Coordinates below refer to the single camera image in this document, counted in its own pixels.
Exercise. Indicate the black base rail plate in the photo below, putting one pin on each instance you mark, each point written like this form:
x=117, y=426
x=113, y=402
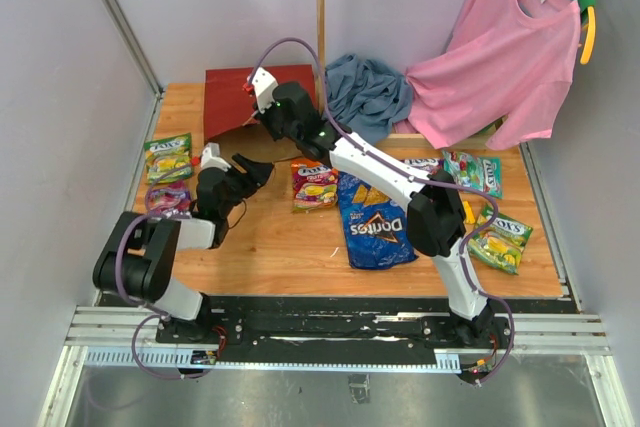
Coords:
x=320, y=330

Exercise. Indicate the pink t-shirt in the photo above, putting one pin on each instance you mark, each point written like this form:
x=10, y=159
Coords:
x=508, y=60

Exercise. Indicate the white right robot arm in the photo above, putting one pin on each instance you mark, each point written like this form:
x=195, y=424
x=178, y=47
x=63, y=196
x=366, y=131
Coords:
x=432, y=205

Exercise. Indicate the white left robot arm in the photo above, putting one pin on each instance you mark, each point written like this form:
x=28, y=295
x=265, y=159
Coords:
x=137, y=260

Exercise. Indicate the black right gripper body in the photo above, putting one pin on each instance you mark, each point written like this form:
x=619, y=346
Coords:
x=271, y=120

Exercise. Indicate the purple Fox's candy bag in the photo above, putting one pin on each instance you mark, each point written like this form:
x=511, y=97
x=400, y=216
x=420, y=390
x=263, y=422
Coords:
x=170, y=200

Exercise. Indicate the green white snack bag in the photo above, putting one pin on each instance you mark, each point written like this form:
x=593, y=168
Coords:
x=168, y=159

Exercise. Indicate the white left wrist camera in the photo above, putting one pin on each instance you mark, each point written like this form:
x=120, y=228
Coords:
x=212, y=154

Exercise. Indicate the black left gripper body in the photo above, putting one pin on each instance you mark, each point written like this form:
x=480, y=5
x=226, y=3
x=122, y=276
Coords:
x=238, y=186

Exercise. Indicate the blue Doritos chip bag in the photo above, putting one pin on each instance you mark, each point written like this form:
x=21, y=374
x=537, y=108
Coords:
x=374, y=226

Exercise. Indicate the green yellow Fox's candy bag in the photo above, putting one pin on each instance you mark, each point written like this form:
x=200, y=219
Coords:
x=501, y=245

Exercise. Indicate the red paper bag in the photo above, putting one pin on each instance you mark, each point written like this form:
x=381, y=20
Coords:
x=226, y=119

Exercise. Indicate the wooden rack frame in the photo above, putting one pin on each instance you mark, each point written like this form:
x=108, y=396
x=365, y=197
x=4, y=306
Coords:
x=320, y=7

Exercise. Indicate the purple snack bag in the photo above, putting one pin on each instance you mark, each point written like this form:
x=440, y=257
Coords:
x=428, y=165

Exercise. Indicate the aluminium corner post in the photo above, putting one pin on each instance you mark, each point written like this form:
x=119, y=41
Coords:
x=133, y=45

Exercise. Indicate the green candy snack bag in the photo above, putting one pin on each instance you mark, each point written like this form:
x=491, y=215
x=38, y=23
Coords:
x=477, y=172

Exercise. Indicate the small yellow snack packet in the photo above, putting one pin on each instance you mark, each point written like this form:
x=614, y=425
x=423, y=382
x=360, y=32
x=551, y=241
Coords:
x=470, y=218

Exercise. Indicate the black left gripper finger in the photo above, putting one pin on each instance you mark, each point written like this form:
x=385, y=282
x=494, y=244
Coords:
x=247, y=164
x=260, y=172

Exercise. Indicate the orange Fox's candy bag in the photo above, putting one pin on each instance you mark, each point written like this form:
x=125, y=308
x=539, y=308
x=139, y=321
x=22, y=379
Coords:
x=314, y=185

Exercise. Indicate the blue crumpled shirt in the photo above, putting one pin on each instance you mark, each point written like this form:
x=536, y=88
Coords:
x=367, y=95

